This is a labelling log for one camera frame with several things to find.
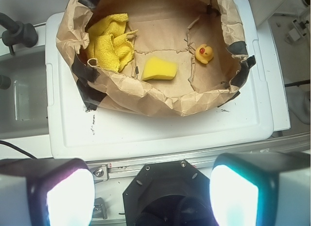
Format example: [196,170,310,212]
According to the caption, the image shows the white plastic bin lid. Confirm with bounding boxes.
[45,0,274,161]

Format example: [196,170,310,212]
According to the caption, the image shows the black cable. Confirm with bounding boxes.
[0,140,37,159]

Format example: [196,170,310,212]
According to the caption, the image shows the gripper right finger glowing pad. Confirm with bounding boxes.
[209,152,311,226]

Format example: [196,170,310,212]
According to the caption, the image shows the yellow-green sponge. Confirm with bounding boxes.
[141,56,178,81]

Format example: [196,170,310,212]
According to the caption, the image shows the black octagonal mount plate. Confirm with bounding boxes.
[123,160,217,226]

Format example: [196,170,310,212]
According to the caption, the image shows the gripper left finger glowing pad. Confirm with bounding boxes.
[0,158,95,226]

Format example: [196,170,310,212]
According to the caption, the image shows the crumpled brown paper bag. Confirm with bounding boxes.
[56,0,256,117]

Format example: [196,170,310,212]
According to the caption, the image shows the yellow rubber duck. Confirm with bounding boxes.
[195,44,214,64]

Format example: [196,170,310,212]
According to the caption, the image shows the black clamp knob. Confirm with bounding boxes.
[0,13,38,55]

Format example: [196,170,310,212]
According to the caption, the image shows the white equipment with clips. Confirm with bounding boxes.
[267,0,311,46]

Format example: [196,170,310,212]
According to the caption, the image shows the aluminium extrusion rail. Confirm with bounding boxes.
[86,132,311,226]

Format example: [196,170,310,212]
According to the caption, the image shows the clear plastic container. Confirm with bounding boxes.
[0,46,49,139]

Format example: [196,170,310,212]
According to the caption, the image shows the yellow microfiber cloth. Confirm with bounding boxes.
[86,13,137,72]

